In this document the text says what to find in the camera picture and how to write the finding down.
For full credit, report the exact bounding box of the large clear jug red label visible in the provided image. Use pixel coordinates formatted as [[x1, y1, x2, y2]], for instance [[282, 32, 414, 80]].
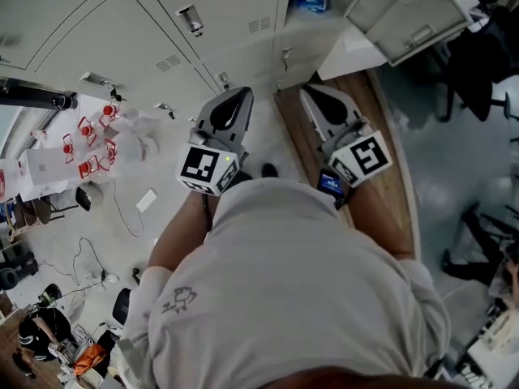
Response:
[[0, 155, 24, 203]]

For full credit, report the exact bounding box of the white block pedestal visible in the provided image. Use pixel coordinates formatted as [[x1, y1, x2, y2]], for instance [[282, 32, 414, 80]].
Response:
[[315, 25, 388, 81]]

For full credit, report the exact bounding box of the small black screen device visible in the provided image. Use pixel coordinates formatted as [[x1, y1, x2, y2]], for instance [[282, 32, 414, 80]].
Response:
[[317, 167, 346, 211]]

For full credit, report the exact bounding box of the grey waste bin black liner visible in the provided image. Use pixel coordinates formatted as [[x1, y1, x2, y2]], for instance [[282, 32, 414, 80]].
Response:
[[74, 184, 107, 213]]

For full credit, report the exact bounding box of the group of clear water jugs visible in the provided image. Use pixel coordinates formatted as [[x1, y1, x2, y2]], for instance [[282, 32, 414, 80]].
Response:
[[60, 102, 160, 184]]

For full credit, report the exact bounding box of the black wrist lanyard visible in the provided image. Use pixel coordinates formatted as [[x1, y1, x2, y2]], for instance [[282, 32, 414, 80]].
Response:
[[334, 187, 357, 212]]

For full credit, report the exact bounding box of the brown wooden chair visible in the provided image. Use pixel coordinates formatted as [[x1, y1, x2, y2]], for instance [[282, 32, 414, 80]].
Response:
[[6, 192, 66, 238]]

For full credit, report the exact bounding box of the white cardboard box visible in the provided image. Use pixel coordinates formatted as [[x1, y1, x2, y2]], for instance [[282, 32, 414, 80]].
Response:
[[24, 143, 84, 189]]

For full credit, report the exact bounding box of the thin dark power cord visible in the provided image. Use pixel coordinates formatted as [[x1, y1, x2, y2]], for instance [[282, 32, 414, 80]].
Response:
[[111, 180, 145, 238]]

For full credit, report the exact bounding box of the black cylindrical flask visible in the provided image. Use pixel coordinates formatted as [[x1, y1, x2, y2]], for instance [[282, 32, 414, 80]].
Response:
[[54, 94, 79, 112]]

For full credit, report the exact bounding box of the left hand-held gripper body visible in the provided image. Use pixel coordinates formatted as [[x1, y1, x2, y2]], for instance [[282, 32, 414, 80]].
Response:
[[174, 130, 249, 197]]

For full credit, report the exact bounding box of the orange cloth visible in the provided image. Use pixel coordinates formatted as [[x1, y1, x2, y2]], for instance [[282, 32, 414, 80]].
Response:
[[72, 341, 109, 377]]

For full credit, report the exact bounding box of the person's left forearm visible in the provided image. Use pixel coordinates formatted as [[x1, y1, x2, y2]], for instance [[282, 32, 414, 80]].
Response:
[[148, 190, 222, 269]]

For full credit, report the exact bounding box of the person's white t-shirt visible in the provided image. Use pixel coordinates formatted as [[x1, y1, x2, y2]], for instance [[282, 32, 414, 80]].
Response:
[[119, 176, 453, 389]]

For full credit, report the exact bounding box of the black power adapter cable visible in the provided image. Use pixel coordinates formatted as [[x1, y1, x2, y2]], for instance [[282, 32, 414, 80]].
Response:
[[40, 237, 109, 295]]

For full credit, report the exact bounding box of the white power strip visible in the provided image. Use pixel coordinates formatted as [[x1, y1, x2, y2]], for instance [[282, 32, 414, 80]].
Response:
[[135, 187, 159, 214]]

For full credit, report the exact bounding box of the wooden slat platform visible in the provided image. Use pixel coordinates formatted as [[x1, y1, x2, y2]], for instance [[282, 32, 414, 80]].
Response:
[[273, 70, 419, 261]]

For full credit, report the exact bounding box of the person's right forearm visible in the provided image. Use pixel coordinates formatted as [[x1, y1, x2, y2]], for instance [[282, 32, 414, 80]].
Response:
[[344, 178, 414, 259]]

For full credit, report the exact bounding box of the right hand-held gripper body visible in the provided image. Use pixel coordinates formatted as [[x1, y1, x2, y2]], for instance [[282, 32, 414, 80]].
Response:
[[318, 118, 392, 189]]

